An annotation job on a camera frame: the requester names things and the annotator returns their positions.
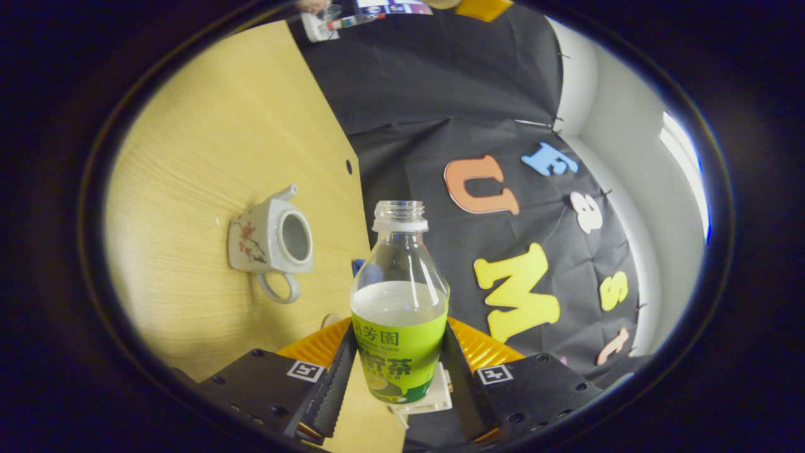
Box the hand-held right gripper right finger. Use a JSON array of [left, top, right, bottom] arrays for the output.
[[440, 316, 606, 444]]

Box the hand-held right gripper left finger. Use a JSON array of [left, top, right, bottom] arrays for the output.
[[189, 318, 360, 444]]

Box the green label water bottle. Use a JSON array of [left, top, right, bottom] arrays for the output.
[[350, 200, 451, 405]]

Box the white floral teacup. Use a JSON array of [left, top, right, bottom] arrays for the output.
[[228, 184, 314, 305]]

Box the red cap plastic bottle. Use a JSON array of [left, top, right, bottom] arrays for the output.
[[318, 11, 386, 32]]

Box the white toaster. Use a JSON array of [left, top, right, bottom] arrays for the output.
[[389, 363, 453, 416]]

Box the computer monitor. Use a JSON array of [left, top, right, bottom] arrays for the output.
[[355, 0, 433, 16]]

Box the black backdrop cloth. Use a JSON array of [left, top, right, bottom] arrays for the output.
[[286, 0, 655, 444]]

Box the blue towel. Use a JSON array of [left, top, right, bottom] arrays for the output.
[[351, 258, 384, 287]]

